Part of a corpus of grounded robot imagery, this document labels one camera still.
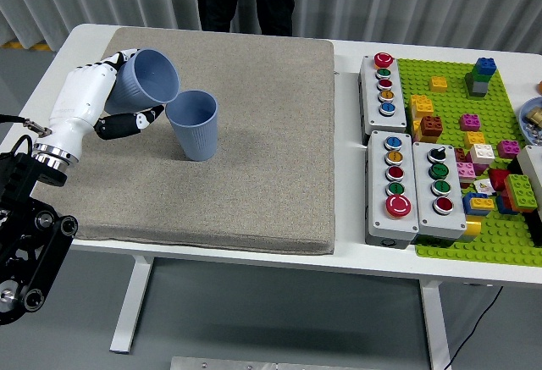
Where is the white toy brick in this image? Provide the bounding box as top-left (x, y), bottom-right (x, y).
top-left (469, 144), bottom-right (495, 165)

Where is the grey-brown mat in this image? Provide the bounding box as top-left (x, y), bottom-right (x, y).
top-left (33, 26), bottom-right (336, 257)

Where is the blue toy brick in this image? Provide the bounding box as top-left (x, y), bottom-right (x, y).
top-left (462, 192), bottom-right (495, 218)
top-left (474, 57), bottom-right (497, 77)

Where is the lime green toy brick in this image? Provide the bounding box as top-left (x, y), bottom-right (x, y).
top-left (503, 174), bottom-right (539, 210)

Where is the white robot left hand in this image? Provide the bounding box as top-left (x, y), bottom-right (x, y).
top-left (41, 47), bottom-right (165, 163)

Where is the yellow black floor tape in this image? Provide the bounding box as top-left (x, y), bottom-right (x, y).
top-left (0, 39), bottom-right (56, 52)

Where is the white table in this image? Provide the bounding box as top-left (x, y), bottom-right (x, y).
top-left (0, 22), bottom-right (542, 370)

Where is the brown toy brick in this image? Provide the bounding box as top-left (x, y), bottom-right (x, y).
top-left (419, 114), bottom-right (444, 138)

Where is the blue bowl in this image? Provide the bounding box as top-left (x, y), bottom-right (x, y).
top-left (517, 97), bottom-right (542, 147)

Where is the dark green toy brick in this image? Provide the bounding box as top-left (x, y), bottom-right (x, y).
top-left (464, 69), bottom-right (492, 88)

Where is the black power cable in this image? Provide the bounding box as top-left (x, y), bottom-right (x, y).
top-left (448, 285), bottom-right (505, 365)

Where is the blue ribbed cup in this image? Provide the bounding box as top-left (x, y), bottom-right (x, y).
top-left (104, 48), bottom-right (181, 116)
top-left (165, 90), bottom-right (219, 162)

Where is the magenta toy brick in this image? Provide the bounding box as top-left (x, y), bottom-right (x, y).
top-left (496, 140), bottom-right (521, 159)
top-left (459, 113), bottom-right (482, 132)

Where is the grey five-button control box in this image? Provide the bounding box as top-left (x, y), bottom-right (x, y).
top-left (364, 130), bottom-right (420, 249)
top-left (358, 52), bottom-right (408, 136)

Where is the grey selector switch control box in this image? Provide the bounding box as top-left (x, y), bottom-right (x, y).
top-left (412, 141), bottom-right (468, 242)

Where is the white table leg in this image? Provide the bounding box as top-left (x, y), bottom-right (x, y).
top-left (418, 279), bottom-right (453, 370)
top-left (108, 254), bottom-right (156, 355)

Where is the green studded baseplate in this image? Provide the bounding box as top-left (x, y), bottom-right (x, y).
top-left (396, 57), bottom-right (542, 268)

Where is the pink toy brick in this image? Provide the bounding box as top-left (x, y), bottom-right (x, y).
top-left (455, 161), bottom-right (477, 184)

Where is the red toy brick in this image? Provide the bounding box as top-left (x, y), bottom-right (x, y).
top-left (487, 168), bottom-right (512, 193)

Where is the white box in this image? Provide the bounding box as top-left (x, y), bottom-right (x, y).
top-left (517, 145), bottom-right (542, 202)

